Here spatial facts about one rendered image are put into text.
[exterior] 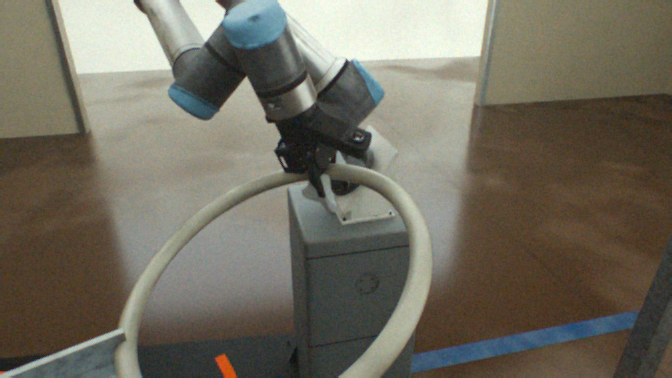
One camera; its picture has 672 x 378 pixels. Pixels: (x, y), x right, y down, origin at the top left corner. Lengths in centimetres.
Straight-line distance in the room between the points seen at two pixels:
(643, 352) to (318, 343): 115
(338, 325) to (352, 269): 23
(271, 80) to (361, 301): 97
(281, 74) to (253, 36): 7
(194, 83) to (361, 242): 76
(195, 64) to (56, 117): 483
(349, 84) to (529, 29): 517
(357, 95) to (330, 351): 88
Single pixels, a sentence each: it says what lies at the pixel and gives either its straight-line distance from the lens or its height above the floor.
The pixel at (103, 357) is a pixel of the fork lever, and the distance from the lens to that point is 73.
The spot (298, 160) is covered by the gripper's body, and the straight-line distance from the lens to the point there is 76.
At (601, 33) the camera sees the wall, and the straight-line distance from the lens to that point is 704.
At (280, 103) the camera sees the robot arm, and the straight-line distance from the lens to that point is 68.
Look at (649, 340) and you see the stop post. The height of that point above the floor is 43.
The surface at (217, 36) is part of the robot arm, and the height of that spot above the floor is 147.
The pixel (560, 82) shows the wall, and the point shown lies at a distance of 682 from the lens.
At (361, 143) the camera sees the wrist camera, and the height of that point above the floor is 132.
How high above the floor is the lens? 156
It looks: 26 degrees down
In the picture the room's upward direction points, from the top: straight up
